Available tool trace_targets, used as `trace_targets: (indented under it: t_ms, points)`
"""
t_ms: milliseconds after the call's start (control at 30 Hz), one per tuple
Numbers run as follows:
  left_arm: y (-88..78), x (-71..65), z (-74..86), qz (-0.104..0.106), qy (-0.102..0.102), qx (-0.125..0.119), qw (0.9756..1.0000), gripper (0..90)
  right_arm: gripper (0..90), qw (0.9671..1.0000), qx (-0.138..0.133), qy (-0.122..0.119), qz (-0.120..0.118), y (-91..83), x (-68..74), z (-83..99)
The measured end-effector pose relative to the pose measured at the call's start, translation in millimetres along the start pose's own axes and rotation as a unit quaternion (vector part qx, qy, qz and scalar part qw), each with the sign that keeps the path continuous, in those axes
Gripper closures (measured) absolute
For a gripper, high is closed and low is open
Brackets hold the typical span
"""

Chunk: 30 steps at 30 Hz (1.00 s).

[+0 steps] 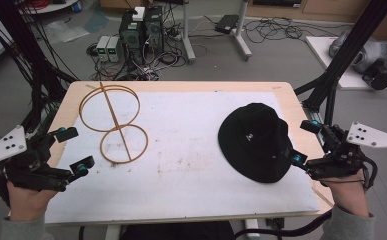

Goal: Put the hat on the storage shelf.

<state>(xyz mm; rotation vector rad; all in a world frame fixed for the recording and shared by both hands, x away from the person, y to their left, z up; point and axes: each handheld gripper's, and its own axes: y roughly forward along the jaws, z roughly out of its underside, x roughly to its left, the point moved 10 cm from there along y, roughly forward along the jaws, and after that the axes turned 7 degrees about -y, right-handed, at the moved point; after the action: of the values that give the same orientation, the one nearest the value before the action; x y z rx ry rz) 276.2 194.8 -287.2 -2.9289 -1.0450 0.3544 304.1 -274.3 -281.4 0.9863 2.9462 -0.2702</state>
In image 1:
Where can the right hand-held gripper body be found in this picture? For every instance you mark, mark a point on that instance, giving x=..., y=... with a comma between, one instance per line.
x=344, y=156

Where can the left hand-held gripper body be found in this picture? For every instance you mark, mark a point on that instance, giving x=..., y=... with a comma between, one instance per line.
x=31, y=166

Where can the black bucket hat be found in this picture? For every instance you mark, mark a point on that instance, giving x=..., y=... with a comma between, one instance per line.
x=256, y=143

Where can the person's left hand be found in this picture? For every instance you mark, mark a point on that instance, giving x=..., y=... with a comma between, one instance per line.
x=27, y=203

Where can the person's right hand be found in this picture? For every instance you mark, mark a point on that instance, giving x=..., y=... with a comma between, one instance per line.
x=347, y=196

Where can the white floor board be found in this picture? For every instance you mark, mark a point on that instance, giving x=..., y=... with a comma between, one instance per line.
x=347, y=81

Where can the white table leg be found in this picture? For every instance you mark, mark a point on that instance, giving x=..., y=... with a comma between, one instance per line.
x=251, y=227
x=112, y=232

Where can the black device on board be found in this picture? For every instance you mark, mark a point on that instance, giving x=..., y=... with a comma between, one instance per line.
x=379, y=76

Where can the grey robot shell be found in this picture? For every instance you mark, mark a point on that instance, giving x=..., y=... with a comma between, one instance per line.
x=364, y=53

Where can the grey power supply unit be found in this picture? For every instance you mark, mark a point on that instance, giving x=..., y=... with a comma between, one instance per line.
x=102, y=48
x=113, y=49

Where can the white table sheet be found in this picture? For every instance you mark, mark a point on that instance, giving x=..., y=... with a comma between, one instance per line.
x=181, y=173

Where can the black computer tower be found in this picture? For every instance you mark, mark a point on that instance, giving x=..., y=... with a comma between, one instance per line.
x=142, y=33

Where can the flat black box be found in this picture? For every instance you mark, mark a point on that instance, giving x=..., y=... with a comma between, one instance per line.
x=227, y=23

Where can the white metal desk frame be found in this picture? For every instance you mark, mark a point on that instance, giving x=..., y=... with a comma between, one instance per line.
x=239, y=40

